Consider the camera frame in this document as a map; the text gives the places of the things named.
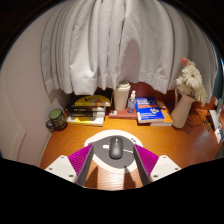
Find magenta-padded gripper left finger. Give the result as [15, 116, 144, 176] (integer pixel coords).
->
[44, 143, 95, 186]

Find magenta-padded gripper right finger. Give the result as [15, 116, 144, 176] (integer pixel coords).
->
[132, 143, 181, 185]

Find dark grey computer mouse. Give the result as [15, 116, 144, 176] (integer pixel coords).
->
[108, 136, 125, 160]

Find grey white-rimmed mouse pad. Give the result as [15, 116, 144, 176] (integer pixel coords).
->
[83, 129, 144, 175]

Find dark mug with green inside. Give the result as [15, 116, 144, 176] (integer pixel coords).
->
[45, 108, 69, 132]

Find orange book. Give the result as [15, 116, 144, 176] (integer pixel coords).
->
[149, 99, 174, 127]

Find white and yellow book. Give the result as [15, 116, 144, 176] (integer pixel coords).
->
[66, 113, 105, 127]

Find white ceramic vase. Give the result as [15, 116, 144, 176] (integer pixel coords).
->
[170, 88, 196, 129]

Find blue book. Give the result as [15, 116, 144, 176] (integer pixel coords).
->
[135, 96, 165, 124]

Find red book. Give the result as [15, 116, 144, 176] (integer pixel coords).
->
[108, 108, 138, 120]

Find clear spray bottle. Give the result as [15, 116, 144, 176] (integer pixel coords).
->
[126, 90, 137, 114]

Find white device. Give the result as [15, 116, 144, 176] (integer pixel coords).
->
[208, 108, 224, 144]

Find white lidded tumbler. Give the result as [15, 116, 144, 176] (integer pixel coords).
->
[113, 80, 132, 112]

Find white and pink flowers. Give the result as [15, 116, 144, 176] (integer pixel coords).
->
[175, 57, 208, 107]

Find white pleated curtain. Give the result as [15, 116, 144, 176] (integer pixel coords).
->
[40, 0, 219, 104]

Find black cable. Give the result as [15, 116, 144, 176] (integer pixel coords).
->
[186, 113, 214, 133]

